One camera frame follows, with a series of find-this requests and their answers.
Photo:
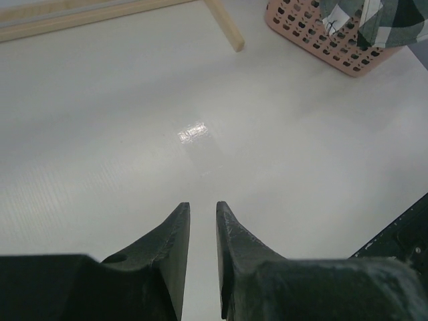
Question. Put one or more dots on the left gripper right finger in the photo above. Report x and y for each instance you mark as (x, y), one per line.
(256, 283)

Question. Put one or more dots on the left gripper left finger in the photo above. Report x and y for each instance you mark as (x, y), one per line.
(143, 281)

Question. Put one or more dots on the black white checkered shirt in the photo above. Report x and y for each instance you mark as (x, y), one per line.
(381, 23)

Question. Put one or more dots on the pink plastic basket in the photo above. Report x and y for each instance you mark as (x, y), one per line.
(300, 22)

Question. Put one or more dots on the wooden clothes rack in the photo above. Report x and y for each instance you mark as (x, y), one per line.
(32, 19)

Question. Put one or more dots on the black base frame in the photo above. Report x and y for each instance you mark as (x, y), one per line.
(404, 239)

